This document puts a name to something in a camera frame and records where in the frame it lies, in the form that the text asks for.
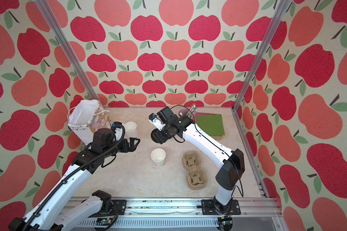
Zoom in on green napkin stack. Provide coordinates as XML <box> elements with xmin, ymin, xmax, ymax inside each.
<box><xmin>196</xmin><ymin>115</ymin><xmax>225</xmax><ymax>136</ymax></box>

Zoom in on right aluminium frame post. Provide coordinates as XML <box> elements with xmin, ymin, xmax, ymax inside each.
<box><xmin>232</xmin><ymin>0</ymin><xmax>292</xmax><ymax>114</ymax></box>

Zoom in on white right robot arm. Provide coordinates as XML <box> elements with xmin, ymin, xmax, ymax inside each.
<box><xmin>149</xmin><ymin>107</ymin><xmax>245</xmax><ymax>215</ymax></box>

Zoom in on cardboard two-cup carrier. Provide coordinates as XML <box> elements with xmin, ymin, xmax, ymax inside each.
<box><xmin>182</xmin><ymin>151</ymin><xmax>208</xmax><ymax>190</ymax></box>

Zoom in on black corrugated cable conduit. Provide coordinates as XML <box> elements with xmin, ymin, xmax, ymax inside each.
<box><xmin>21</xmin><ymin>122</ymin><xmax>126</xmax><ymax>231</ymax></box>

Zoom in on stacked white paper cups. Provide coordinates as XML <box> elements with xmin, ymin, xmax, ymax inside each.
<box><xmin>123</xmin><ymin>121</ymin><xmax>137</xmax><ymax>135</ymax></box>

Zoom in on cutlery in pink holder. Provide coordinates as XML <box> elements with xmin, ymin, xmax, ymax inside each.
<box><xmin>190</xmin><ymin>104</ymin><xmax>197</xmax><ymax>115</ymax></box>

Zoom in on left aluminium frame post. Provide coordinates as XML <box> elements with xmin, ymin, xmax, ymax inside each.
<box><xmin>35</xmin><ymin>0</ymin><xmax>100</xmax><ymax>100</ymax></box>

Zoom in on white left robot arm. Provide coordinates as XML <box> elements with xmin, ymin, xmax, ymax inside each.
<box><xmin>8</xmin><ymin>124</ymin><xmax>140</xmax><ymax>231</ymax></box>

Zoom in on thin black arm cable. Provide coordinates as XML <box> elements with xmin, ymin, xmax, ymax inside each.
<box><xmin>169</xmin><ymin>104</ymin><xmax>244</xmax><ymax>198</ymax></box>

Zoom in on cartoon animal gift bag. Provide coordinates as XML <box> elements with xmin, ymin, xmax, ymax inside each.
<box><xmin>68</xmin><ymin>100</ymin><xmax>112</xmax><ymax>145</ymax></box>

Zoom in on white paper cup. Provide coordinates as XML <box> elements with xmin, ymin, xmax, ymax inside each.
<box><xmin>150</xmin><ymin>148</ymin><xmax>166</xmax><ymax>166</ymax></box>

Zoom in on aluminium frame post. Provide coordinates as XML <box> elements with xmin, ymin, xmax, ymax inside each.
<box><xmin>35</xmin><ymin>0</ymin><xmax>100</xmax><ymax>100</ymax></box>
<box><xmin>232</xmin><ymin>0</ymin><xmax>292</xmax><ymax>114</ymax></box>

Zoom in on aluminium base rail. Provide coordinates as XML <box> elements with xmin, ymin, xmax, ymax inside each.
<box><xmin>46</xmin><ymin>197</ymin><xmax>284</xmax><ymax>231</ymax></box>

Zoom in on pink utensil holder cup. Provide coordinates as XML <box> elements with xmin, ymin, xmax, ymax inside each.
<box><xmin>178</xmin><ymin>108</ymin><xmax>192</xmax><ymax>118</ymax></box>

